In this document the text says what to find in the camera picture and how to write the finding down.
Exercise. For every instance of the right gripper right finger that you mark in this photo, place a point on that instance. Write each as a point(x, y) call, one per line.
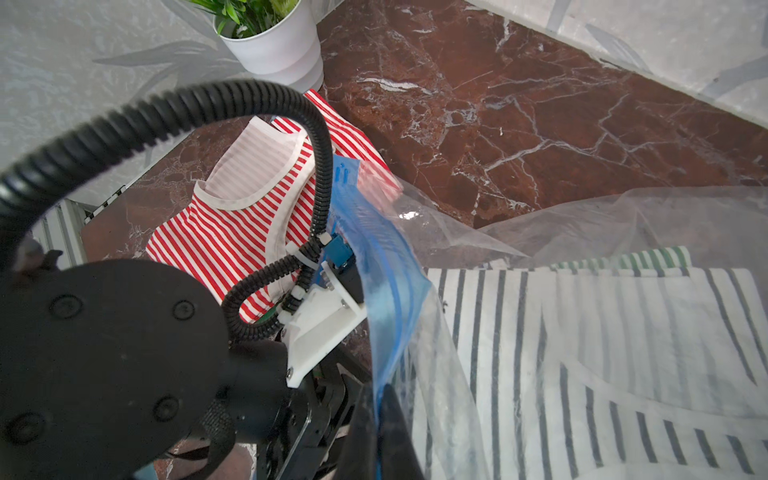
point(397, 459)

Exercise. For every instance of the black white striped top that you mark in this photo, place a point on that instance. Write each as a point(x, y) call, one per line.
point(629, 374)

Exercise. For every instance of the red white striped top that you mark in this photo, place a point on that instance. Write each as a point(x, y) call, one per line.
point(256, 202)

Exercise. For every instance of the clear vacuum bag blue zip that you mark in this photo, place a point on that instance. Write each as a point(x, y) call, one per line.
point(398, 240)

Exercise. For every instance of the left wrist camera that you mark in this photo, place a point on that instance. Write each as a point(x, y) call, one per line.
point(330, 310)

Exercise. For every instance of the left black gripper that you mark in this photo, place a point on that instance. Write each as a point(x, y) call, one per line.
point(299, 433)

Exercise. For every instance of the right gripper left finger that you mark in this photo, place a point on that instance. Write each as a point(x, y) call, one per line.
point(359, 452)

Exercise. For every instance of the potted plant white pot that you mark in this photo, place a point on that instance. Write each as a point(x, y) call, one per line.
point(275, 41)

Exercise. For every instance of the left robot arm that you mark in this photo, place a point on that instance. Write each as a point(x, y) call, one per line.
point(109, 366)

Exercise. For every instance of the green white striped garment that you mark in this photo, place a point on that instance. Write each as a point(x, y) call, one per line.
point(654, 259)

